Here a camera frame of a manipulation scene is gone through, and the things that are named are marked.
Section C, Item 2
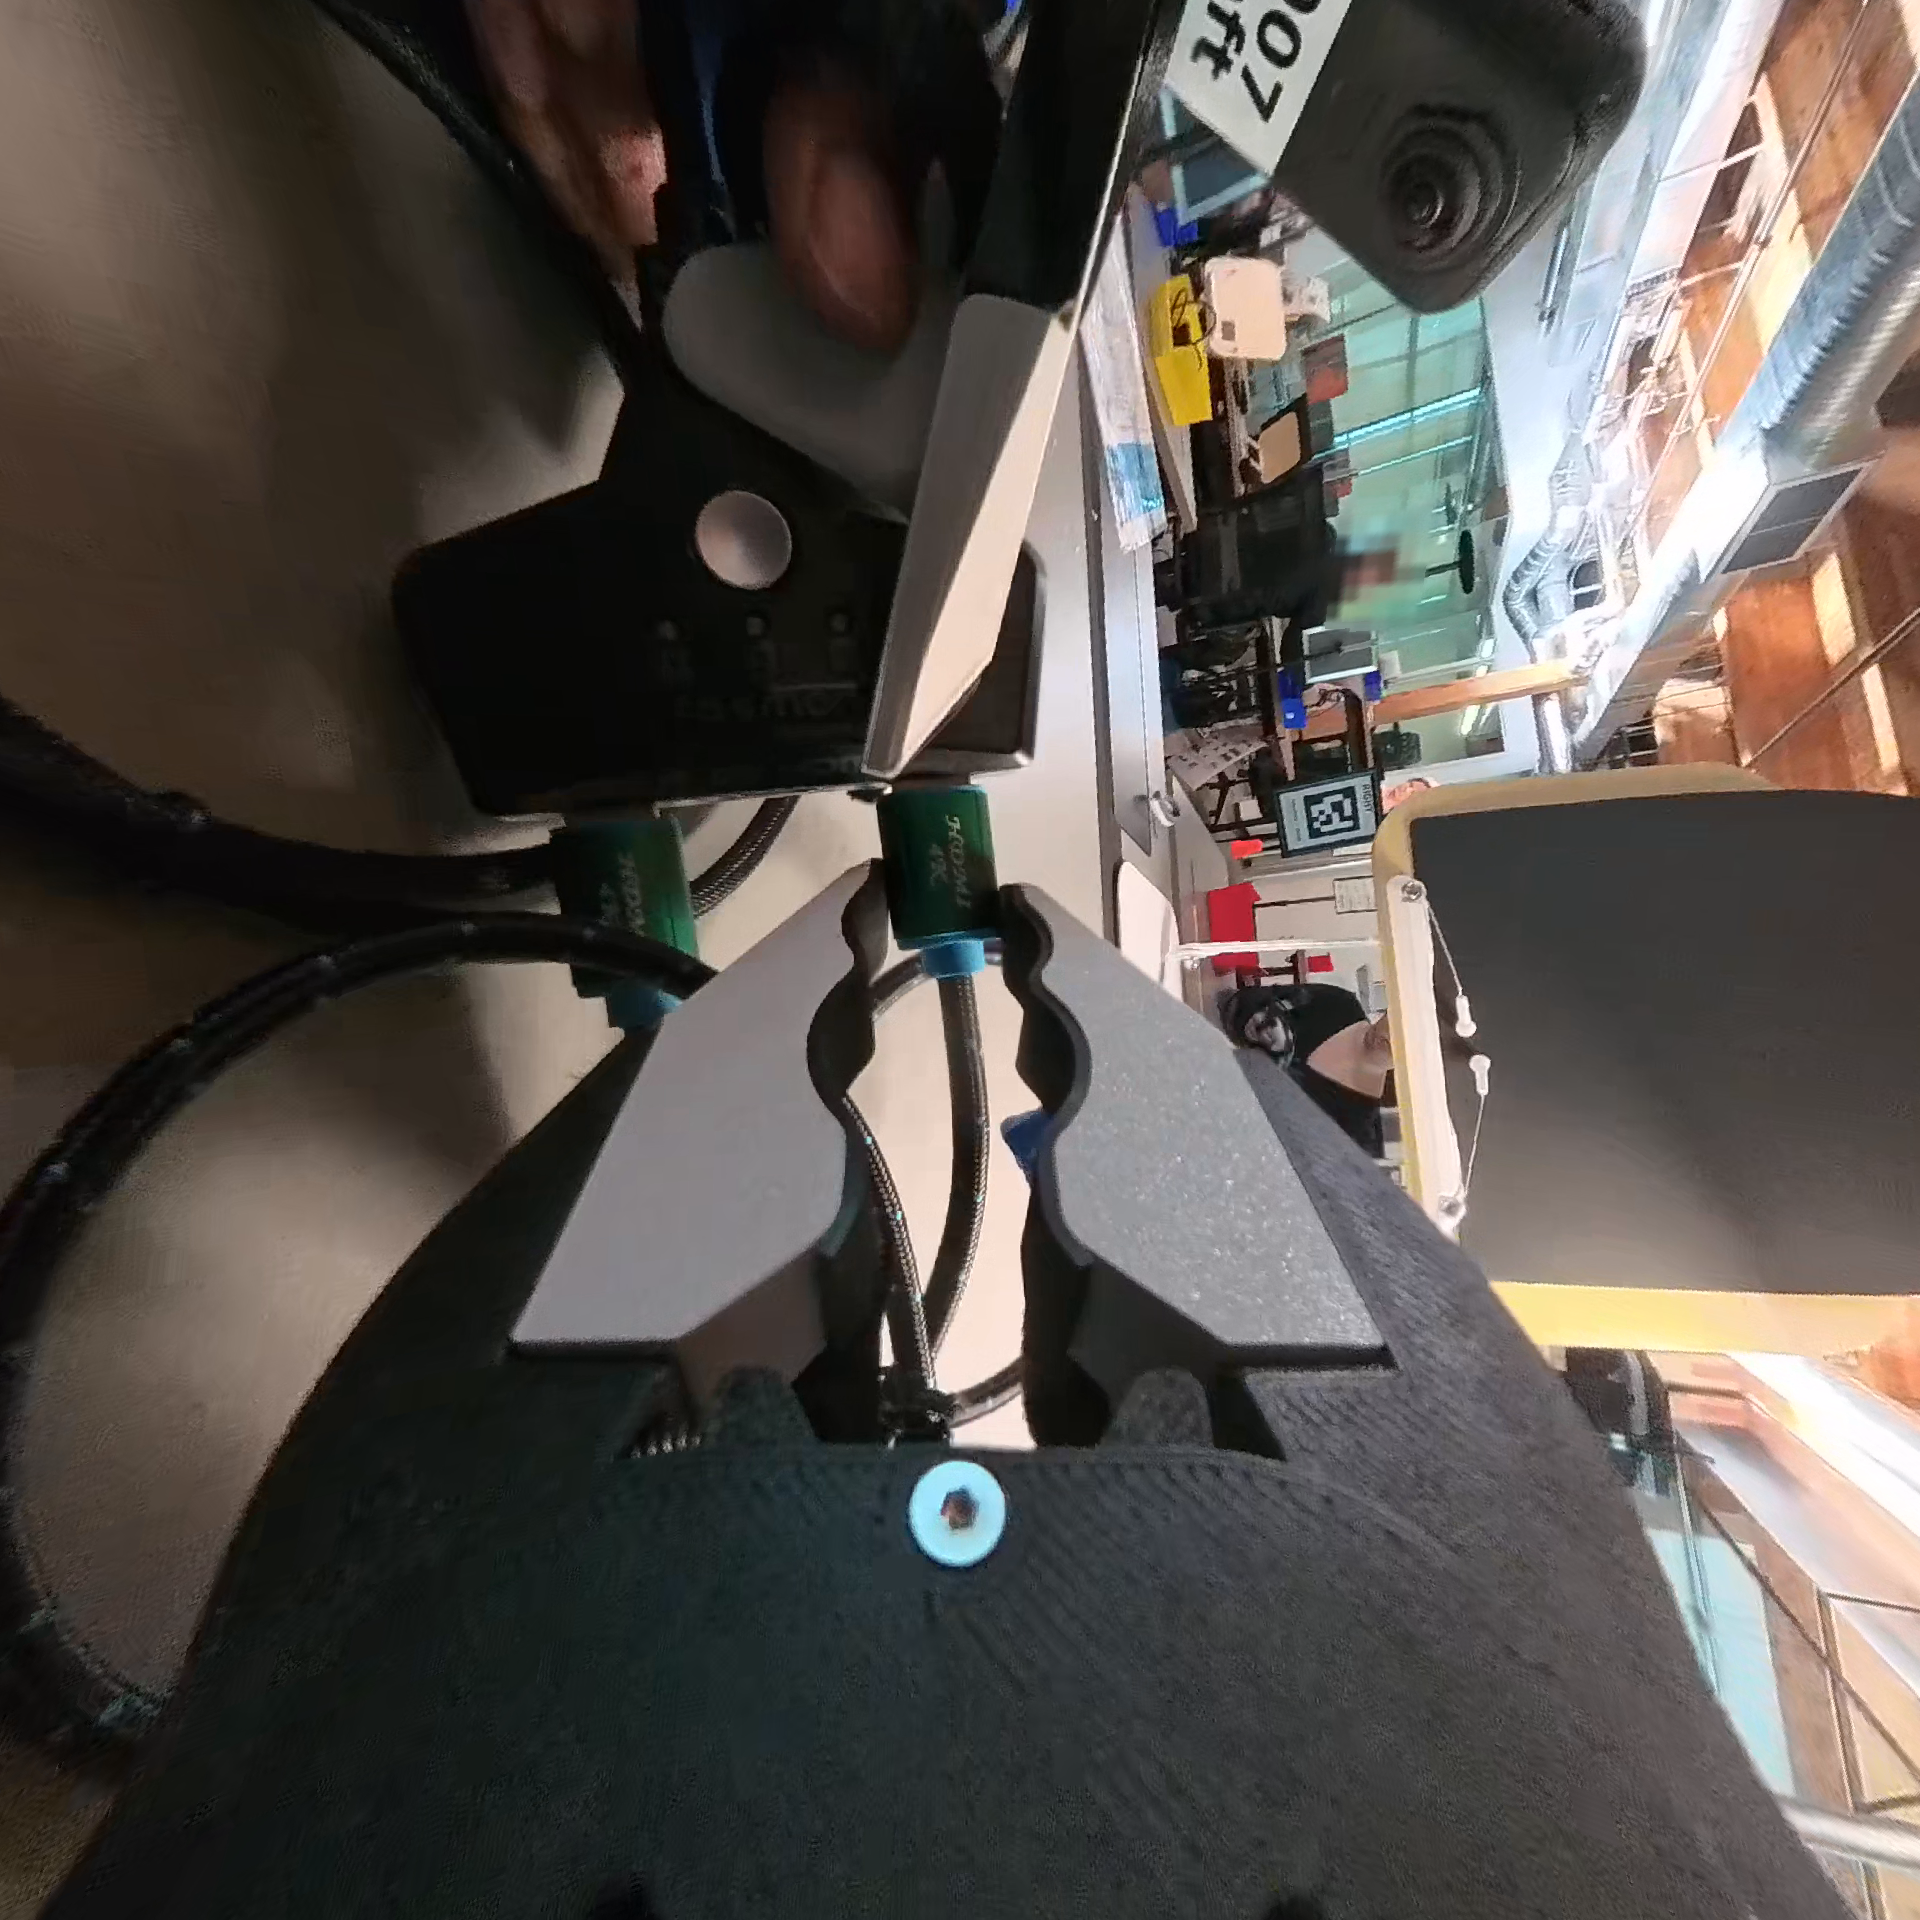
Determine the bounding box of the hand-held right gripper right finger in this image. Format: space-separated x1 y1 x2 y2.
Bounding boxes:
996 880 1386 1381

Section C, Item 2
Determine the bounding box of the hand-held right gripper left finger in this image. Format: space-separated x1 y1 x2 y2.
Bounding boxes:
508 863 896 1387

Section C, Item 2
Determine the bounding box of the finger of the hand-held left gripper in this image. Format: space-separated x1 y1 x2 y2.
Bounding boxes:
861 290 1083 784
664 238 964 516

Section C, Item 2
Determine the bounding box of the green plug braided hdmi cable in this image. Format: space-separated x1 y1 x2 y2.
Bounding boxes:
0 810 723 1749
810 779 1037 1434

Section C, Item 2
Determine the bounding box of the black hdmi switch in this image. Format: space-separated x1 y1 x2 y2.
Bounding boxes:
393 360 1047 821

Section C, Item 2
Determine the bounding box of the person's left hand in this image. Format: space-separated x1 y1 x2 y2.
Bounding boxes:
457 0 923 350

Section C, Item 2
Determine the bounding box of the clear plastic bag blue label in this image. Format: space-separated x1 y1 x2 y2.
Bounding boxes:
1080 272 1177 553

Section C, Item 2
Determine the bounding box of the small yellow bin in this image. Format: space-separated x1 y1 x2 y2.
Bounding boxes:
1147 272 1221 425

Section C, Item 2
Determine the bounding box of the white base lamp stand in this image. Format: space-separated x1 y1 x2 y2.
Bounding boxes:
1114 854 1388 975

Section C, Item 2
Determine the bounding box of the black office chair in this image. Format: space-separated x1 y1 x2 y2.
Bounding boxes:
1177 473 1339 633

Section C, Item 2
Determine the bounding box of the framed fiducial marker sign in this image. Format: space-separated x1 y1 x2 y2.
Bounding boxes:
1273 770 1386 858

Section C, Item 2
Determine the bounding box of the beige framed black panel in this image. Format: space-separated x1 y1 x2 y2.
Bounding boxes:
1370 763 1920 1358

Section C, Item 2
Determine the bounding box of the grey desk cable cover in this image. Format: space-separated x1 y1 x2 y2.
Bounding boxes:
1099 495 1177 858

